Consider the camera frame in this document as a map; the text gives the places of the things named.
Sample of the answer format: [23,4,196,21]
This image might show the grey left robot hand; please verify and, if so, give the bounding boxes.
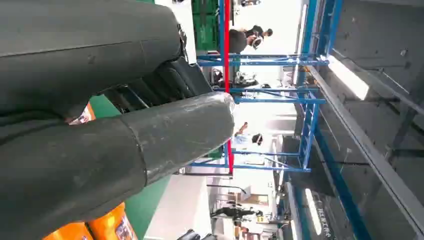
[0,0,236,240]

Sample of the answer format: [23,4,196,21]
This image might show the orange drink bottle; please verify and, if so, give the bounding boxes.
[42,221,95,240]
[87,202,139,240]
[67,102,97,126]

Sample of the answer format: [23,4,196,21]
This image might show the green crate stack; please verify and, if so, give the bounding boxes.
[192,0,220,52]

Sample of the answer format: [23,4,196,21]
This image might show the red vertical pole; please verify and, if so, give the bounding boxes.
[223,0,235,175]

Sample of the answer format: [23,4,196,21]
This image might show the person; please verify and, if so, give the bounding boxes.
[231,121,265,151]
[228,24,274,55]
[210,205,264,220]

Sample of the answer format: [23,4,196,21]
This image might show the long white ceiling light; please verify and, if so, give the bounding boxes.
[304,188,323,237]
[326,54,370,101]

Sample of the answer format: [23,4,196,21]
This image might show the blue metal frame rack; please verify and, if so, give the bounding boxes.
[189,0,372,240]

